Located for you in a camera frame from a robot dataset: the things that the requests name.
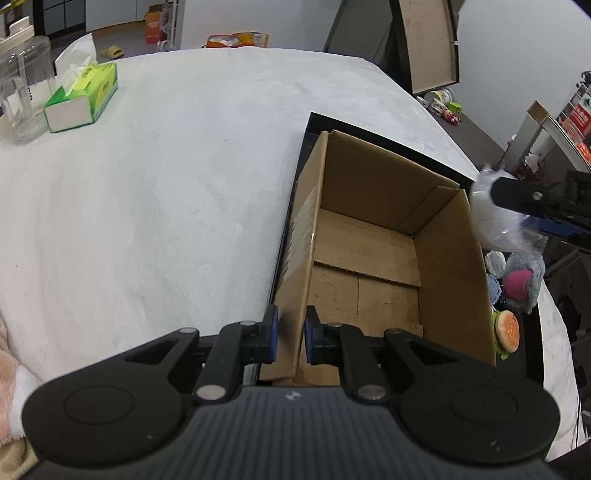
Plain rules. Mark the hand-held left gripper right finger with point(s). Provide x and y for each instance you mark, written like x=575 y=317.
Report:
x=310 y=338

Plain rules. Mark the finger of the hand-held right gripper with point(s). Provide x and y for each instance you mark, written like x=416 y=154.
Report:
x=538 y=226
x=521 y=194

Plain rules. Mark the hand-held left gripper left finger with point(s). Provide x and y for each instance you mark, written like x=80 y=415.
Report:
x=272 y=333

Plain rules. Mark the grey and pink plush toy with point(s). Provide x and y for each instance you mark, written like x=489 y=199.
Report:
x=521 y=263

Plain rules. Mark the clear plastic white packet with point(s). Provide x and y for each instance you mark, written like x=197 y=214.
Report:
x=485 y=219

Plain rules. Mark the grey white soft toy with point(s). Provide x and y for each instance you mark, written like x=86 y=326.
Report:
x=495 y=263

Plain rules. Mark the blue knitted soft toy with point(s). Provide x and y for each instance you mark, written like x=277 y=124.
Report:
x=494 y=290

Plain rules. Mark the brown cardboard box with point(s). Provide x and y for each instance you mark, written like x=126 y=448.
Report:
x=369 y=258

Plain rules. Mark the burger plush toy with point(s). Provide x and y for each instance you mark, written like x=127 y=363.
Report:
x=507 y=330

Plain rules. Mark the black tray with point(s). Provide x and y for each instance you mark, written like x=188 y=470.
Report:
x=308 y=138

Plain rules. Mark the red basket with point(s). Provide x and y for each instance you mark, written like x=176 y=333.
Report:
x=531 y=170

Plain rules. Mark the white side table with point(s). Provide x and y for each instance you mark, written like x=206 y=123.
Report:
x=545 y=129

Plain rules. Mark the grey low platform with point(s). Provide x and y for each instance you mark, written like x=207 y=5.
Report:
x=471 y=134

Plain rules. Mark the red toy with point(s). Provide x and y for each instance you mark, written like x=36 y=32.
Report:
x=450 y=115

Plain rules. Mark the green toy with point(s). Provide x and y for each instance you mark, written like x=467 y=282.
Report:
x=456 y=107

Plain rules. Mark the white jar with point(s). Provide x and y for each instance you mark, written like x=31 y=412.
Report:
x=438 y=97

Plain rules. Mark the brown framed board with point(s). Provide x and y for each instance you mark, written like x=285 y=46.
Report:
x=425 y=41

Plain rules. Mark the pink blanket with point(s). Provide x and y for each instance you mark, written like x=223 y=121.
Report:
x=9 y=369

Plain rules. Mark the orange plastic bag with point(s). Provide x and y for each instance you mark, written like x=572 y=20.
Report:
x=235 y=40

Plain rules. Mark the green tissue box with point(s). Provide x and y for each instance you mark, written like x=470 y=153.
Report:
x=87 y=90

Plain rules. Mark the yellow slipper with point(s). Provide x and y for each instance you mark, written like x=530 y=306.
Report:
x=111 y=52

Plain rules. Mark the orange cardboard carton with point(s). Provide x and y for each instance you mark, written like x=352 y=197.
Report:
x=156 y=23

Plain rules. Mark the clear plastic bottle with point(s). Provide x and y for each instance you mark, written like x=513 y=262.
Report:
x=23 y=92

